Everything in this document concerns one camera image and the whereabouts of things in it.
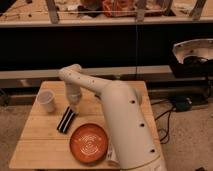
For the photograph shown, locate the wooden table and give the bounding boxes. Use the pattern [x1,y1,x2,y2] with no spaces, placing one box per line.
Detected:
[9,80,158,171]

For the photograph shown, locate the orange object on shelf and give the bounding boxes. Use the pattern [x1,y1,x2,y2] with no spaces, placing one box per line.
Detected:
[102,0,135,17]

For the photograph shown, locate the black power adapter box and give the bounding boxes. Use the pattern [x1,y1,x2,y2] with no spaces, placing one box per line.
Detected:
[170,95,194,112]

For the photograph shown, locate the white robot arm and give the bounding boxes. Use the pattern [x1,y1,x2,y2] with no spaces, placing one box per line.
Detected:
[59,64,167,171]

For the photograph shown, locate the white plastic bottle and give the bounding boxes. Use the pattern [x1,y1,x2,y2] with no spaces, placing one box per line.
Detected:
[106,143,119,166]

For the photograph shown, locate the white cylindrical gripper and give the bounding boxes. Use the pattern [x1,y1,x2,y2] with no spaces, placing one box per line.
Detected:
[65,83,82,112]

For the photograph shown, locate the black cable on floor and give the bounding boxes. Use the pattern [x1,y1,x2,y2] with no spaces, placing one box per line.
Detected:
[153,108,176,145]

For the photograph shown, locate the silver metal dome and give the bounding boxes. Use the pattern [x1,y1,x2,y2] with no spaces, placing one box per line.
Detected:
[172,38,213,64]

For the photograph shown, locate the orange round plate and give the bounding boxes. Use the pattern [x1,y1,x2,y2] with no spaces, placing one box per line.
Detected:
[69,123,108,165]

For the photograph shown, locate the translucent plastic cup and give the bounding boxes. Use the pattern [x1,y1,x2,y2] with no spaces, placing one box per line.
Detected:
[36,89,55,113]

